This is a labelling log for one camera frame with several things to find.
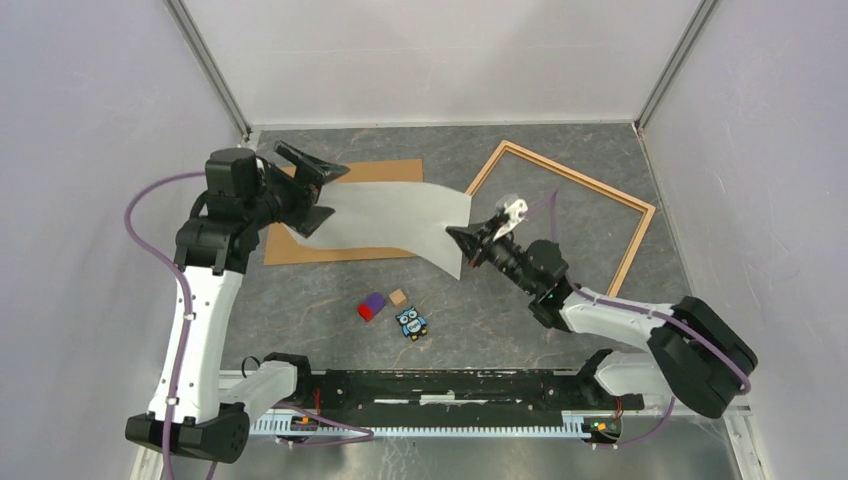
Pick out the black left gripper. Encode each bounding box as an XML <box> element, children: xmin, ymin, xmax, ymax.
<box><xmin>244</xmin><ymin>141</ymin><xmax>349</xmax><ymax>237</ymax></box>

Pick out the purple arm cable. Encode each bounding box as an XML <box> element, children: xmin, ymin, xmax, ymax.
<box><xmin>124</xmin><ymin>172</ymin><xmax>375</xmax><ymax>480</ymax></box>
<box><xmin>529</xmin><ymin>188</ymin><xmax>754</xmax><ymax>450</ymax></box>

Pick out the red and purple block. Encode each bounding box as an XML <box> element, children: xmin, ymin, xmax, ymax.
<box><xmin>357</xmin><ymin>292</ymin><xmax>387</xmax><ymax>322</ymax></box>

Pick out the wooden picture frame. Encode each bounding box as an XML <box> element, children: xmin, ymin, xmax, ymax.
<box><xmin>465</xmin><ymin>140</ymin><xmax>656</xmax><ymax>296</ymax></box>

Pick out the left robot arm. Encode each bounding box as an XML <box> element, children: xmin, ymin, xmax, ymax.
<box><xmin>125</xmin><ymin>142</ymin><xmax>348</xmax><ymax>464</ymax></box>

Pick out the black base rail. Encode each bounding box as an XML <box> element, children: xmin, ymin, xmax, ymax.
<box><xmin>288</xmin><ymin>369</ymin><xmax>645</xmax><ymax>428</ymax></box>

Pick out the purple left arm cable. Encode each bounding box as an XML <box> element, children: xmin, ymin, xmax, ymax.
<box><xmin>124</xmin><ymin>172</ymin><xmax>375</xmax><ymax>480</ymax></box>

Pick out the white toothed cable tray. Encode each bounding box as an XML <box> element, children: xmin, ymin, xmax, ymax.
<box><xmin>249</xmin><ymin>410</ymin><xmax>591</xmax><ymax>440</ymax></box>

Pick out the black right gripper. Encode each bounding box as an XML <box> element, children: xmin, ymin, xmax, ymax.
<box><xmin>447</xmin><ymin>214</ymin><xmax>537</xmax><ymax>295</ymax></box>

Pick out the brown cardboard backing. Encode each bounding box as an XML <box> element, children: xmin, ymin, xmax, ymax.
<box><xmin>264</xmin><ymin>159</ymin><xmax>424</xmax><ymax>266</ymax></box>

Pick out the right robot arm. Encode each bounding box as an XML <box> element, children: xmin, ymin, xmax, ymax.
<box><xmin>446</xmin><ymin>220</ymin><xmax>758</xmax><ymax>419</ymax></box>

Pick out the small tan wooden cube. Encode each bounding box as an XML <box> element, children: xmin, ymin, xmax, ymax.
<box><xmin>388</xmin><ymin>289</ymin><xmax>408</xmax><ymax>307</ymax></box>

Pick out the blue owl figure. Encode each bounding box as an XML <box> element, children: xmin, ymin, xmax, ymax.
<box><xmin>395</xmin><ymin>306</ymin><xmax>428</xmax><ymax>342</ymax></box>

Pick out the printed photo sheet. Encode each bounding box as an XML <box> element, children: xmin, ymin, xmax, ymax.
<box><xmin>294</xmin><ymin>182</ymin><xmax>472</xmax><ymax>279</ymax></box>

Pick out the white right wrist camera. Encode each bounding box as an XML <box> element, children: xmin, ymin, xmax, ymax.
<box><xmin>492</xmin><ymin>194</ymin><xmax>529</xmax><ymax>241</ymax></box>

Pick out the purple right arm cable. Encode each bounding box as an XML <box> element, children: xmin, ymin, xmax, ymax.
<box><xmin>529</xmin><ymin>188</ymin><xmax>754</xmax><ymax>450</ymax></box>

